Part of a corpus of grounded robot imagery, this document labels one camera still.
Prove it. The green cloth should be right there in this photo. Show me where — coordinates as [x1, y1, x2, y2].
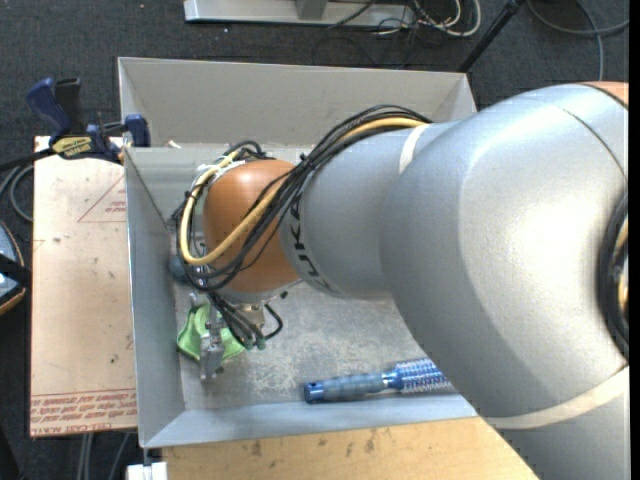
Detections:
[175, 302, 247, 362]

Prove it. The grey metal bin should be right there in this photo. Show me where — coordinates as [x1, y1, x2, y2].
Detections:
[118, 56, 482, 450]

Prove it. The blue hairbrush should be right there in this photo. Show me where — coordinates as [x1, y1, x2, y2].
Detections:
[302, 358, 455, 406]

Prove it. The brown cardboard board red print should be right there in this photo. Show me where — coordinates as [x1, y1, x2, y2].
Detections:
[29, 135, 139, 439]

